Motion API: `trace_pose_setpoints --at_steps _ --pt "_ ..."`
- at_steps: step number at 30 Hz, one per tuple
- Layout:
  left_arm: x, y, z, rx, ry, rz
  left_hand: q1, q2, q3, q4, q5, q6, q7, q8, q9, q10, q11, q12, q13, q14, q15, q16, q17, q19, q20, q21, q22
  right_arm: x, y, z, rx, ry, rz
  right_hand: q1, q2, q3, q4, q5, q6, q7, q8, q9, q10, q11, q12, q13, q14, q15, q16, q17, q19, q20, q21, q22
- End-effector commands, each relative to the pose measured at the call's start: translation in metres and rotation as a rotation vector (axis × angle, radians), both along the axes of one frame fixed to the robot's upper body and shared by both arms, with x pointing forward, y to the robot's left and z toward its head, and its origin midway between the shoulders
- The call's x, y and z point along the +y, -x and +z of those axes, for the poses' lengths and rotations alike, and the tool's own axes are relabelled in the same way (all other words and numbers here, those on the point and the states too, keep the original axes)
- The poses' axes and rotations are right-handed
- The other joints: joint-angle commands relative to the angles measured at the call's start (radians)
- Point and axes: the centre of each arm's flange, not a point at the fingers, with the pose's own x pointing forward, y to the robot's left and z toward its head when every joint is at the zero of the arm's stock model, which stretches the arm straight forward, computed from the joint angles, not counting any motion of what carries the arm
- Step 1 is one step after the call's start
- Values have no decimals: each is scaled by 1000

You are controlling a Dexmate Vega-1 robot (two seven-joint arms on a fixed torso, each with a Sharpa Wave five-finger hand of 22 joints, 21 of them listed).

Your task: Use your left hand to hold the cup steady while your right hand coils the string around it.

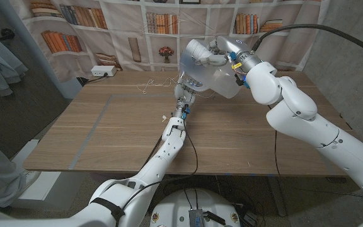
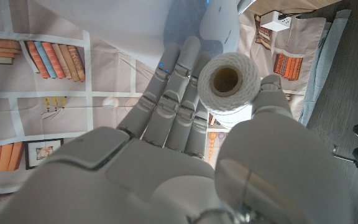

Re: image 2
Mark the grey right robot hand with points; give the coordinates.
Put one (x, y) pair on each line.
(154, 180)

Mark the white power strip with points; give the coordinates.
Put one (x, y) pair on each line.
(273, 21)

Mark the translucent pitcher with blue lid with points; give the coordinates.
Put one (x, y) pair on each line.
(135, 25)

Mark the printed bookshelf backdrop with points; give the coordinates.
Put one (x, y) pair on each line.
(57, 102)

